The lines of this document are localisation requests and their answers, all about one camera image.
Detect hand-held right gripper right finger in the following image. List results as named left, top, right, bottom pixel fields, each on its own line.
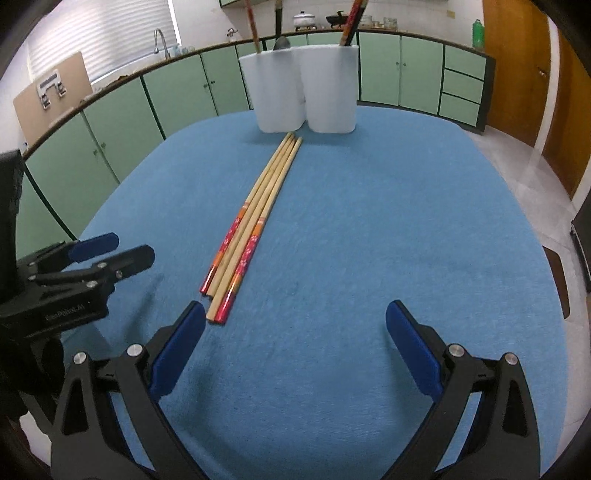
left=385, top=300, right=541, bottom=480

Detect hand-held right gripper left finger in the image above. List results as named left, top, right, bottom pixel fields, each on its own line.
left=50, top=300, right=206, bottom=480

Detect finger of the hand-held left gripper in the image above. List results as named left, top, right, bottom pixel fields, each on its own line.
left=32, top=244, right=156, bottom=289
left=18, top=233, right=120, bottom=274

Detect bamboo chopstick red floral end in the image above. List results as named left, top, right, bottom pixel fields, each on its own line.
left=340, top=0, right=365, bottom=47
left=245, top=0, right=262, bottom=53
left=206, top=133, right=297, bottom=299
left=215, top=137, right=304, bottom=324
left=199, top=132, right=293, bottom=295
left=206, top=135, right=301, bottom=323

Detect white plastic container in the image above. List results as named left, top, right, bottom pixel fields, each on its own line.
left=295, top=44, right=358, bottom=134
left=238, top=48, right=308, bottom=134

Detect blue tablecloth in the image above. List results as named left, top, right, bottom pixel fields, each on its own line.
left=55, top=102, right=575, bottom=480

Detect brown water purifier box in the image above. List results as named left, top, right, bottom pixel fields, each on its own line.
left=12, top=51, right=94, bottom=145

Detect dark kitchen countertop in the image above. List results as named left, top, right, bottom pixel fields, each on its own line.
left=21, top=25, right=498, bottom=160

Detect white clip device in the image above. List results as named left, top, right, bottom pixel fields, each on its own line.
left=36, top=69, right=66, bottom=110

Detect green lower kitchen cabinets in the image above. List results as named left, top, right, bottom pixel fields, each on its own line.
left=18, top=30, right=498, bottom=241

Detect black glass-front cabinet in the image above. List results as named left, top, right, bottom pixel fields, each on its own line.
left=570, top=203, right=591, bottom=292

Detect white window blind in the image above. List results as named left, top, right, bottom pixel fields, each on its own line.
left=27, top=0, right=182, bottom=85

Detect brown wooden door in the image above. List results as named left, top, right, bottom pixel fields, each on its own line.
left=482, top=0, right=556, bottom=149
left=540, top=28, right=591, bottom=200

